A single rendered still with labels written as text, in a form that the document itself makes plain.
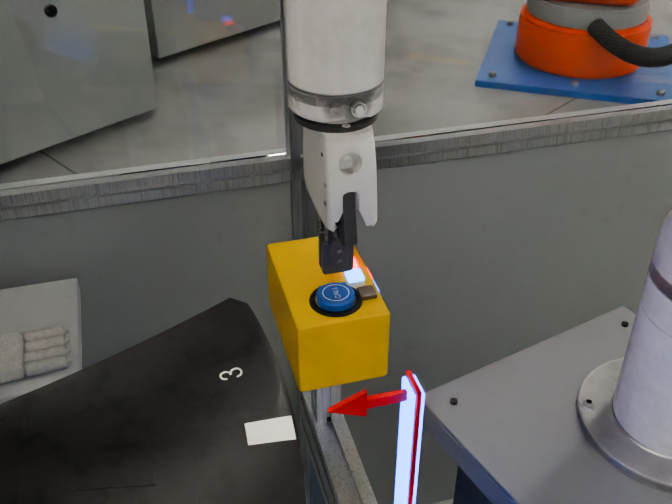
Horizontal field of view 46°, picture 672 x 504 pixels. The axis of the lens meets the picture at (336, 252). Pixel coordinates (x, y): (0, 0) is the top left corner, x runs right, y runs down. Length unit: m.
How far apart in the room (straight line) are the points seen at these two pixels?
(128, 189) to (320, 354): 0.53
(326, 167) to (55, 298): 0.65
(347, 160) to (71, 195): 0.63
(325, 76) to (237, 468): 0.32
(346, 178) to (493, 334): 0.98
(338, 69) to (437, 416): 0.39
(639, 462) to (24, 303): 0.86
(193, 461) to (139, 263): 0.81
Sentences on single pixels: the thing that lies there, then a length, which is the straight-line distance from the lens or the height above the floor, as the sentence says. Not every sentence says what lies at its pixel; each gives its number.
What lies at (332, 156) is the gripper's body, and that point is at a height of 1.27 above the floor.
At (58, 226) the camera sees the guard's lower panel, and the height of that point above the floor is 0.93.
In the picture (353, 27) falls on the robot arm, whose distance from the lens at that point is 0.65.
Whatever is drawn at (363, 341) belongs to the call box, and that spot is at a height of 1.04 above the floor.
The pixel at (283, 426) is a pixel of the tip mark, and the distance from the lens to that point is 0.55.
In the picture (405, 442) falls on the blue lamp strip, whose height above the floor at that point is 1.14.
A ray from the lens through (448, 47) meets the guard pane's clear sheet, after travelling 1.28.
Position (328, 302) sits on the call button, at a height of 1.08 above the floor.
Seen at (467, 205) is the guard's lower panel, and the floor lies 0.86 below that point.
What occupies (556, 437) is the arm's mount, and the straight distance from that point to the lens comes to 0.87.
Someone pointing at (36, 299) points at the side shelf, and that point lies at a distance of 1.26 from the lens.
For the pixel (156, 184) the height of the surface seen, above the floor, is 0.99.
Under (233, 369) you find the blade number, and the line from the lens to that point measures 0.57.
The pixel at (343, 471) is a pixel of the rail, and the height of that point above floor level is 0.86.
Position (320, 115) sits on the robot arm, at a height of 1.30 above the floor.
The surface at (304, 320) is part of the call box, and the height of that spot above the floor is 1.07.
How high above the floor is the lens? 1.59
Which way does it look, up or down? 35 degrees down
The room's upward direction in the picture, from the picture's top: straight up
